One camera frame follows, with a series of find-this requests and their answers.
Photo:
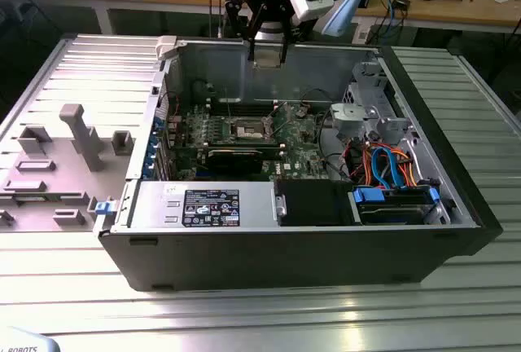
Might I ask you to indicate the hard disk in blue carrier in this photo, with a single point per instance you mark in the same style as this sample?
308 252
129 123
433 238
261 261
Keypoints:
368 196

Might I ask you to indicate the silver square CPU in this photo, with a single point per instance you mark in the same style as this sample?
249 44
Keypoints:
268 58

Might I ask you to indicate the green motherboard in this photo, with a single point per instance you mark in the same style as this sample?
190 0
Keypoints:
301 140

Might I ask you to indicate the black graphics card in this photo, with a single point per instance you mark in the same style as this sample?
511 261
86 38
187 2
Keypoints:
234 160

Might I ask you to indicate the CPU socket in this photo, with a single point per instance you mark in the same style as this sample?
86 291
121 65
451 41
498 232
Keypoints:
244 130

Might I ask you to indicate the grey power supply unit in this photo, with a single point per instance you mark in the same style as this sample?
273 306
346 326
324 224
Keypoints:
154 205

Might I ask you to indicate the blue card retention clip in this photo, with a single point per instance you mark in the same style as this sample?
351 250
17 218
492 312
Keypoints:
153 145
158 126
148 166

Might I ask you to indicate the metal optical bay cage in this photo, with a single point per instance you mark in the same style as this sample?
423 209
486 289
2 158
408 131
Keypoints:
366 71

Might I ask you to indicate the pale blue teach pendant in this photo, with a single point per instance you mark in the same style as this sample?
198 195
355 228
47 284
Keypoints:
24 341

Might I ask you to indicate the thin metal locking lever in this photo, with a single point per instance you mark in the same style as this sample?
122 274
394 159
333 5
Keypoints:
230 109
281 126

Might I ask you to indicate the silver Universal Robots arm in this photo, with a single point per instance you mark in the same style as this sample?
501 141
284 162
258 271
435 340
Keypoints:
344 10

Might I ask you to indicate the grey metal drive bracket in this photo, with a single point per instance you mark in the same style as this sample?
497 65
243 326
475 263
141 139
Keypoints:
346 117

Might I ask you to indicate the black cylindrical case part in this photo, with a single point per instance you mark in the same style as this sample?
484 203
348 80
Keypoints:
202 89

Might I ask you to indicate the blue plastic clip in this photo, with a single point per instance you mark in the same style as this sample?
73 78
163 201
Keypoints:
102 208

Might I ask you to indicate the open black PC case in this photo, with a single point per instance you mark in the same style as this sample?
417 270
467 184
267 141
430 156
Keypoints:
244 258

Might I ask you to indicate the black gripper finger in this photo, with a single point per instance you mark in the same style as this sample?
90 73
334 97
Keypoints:
294 32
240 14

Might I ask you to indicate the RAM slot white clips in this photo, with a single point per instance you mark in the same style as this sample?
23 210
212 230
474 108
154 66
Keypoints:
272 147

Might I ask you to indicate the small black adapter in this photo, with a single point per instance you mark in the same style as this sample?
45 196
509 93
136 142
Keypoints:
401 4

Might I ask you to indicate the silver metal latch plate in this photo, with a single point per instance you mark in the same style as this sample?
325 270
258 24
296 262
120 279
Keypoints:
281 206

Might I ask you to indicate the pale grey case latch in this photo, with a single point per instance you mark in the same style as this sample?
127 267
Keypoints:
167 47

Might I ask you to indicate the grey parts rack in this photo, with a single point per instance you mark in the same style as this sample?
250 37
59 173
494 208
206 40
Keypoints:
49 189

